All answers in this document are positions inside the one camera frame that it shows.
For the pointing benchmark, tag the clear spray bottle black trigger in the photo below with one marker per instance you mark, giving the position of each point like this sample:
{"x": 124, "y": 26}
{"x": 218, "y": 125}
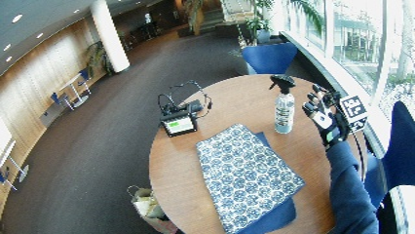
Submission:
{"x": 285, "y": 113}

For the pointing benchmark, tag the white marker cube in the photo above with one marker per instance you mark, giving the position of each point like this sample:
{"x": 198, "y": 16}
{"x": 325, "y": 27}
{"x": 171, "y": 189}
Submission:
{"x": 353, "y": 109}

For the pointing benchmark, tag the potted green plant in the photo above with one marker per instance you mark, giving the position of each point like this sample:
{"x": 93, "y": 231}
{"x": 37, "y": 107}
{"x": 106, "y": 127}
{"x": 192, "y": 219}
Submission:
{"x": 260, "y": 24}

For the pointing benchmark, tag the palm plant leaves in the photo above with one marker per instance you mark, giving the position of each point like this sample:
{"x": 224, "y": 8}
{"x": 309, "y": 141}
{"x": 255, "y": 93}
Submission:
{"x": 309, "y": 13}

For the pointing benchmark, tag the small black box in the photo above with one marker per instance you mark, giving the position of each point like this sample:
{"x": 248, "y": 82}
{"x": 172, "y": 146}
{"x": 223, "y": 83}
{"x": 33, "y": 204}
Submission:
{"x": 195, "y": 106}

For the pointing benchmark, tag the blue white patterned cloth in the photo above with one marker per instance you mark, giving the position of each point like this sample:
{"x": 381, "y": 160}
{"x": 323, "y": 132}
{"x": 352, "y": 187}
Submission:
{"x": 247, "y": 175}

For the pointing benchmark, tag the dark blue cloth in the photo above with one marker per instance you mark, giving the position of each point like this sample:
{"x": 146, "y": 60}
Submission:
{"x": 277, "y": 217}

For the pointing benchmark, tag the white column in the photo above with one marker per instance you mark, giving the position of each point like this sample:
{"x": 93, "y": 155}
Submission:
{"x": 111, "y": 35}

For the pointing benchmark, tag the brown paper bag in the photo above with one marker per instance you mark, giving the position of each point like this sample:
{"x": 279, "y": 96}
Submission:
{"x": 150, "y": 208}

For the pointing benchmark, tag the green indoor plant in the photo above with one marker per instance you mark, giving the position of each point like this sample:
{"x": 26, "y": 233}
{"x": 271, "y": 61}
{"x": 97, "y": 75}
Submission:
{"x": 99, "y": 57}

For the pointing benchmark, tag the small blue chair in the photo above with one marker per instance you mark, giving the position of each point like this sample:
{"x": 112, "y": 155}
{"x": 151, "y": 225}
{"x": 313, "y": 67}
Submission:
{"x": 85, "y": 76}
{"x": 57, "y": 97}

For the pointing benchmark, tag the white high table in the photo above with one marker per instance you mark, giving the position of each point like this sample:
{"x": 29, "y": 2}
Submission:
{"x": 11, "y": 159}
{"x": 75, "y": 87}

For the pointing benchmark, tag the round ceiling light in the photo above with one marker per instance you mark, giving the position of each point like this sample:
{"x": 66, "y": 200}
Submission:
{"x": 7, "y": 47}
{"x": 41, "y": 35}
{"x": 17, "y": 18}

